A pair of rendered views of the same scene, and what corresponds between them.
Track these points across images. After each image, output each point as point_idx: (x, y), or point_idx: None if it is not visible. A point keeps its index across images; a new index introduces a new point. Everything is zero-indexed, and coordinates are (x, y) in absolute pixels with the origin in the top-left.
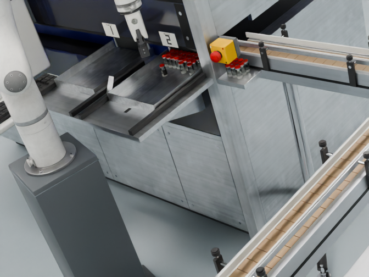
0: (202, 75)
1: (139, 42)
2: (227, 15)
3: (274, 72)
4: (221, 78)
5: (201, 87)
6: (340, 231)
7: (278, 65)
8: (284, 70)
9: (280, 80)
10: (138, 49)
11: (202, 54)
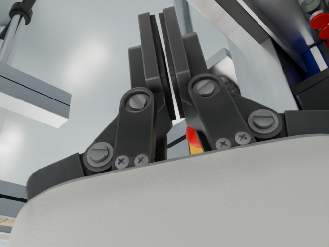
0: (253, 37)
1: (93, 173)
2: None
3: (184, 133)
4: (223, 63)
5: (209, 20)
6: None
7: (176, 154)
8: (168, 151)
9: (175, 126)
10: (144, 70)
11: (267, 95)
